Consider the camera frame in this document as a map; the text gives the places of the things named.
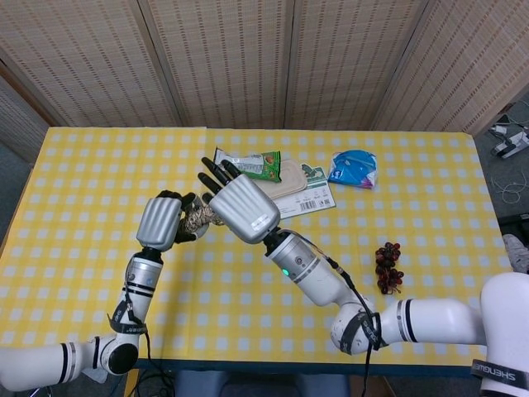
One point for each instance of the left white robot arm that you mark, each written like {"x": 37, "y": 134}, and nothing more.
{"x": 140, "y": 281}

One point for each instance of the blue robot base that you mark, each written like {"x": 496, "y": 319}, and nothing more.
{"x": 256, "y": 384}

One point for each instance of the green snack bag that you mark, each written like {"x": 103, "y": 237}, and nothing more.
{"x": 258, "y": 163}

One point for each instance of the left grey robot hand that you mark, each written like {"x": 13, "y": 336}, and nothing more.
{"x": 159, "y": 223}

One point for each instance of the blue tissue pack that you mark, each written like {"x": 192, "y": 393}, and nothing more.
{"x": 351, "y": 167}

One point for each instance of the dark red grape bunch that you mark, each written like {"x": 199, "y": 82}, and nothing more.
{"x": 388, "y": 264}

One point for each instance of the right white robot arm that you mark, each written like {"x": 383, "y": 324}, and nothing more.
{"x": 434, "y": 322}

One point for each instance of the wet wipes pack beige lid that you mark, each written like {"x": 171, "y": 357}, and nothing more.
{"x": 306, "y": 194}

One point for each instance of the yellow white checkered tablecloth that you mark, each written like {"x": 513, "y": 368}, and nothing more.
{"x": 82, "y": 186}

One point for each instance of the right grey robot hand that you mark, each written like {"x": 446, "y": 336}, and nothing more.
{"x": 248, "y": 207}

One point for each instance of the grey cloth bundle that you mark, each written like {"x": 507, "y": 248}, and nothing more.
{"x": 516, "y": 250}

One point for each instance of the white device on floor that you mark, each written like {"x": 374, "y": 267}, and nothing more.
{"x": 510, "y": 142}

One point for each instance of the woven folding screen panel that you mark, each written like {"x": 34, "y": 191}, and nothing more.
{"x": 351, "y": 62}
{"x": 91, "y": 62}
{"x": 467, "y": 62}
{"x": 223, "y": 62}
{"x": 20, "y": 120}

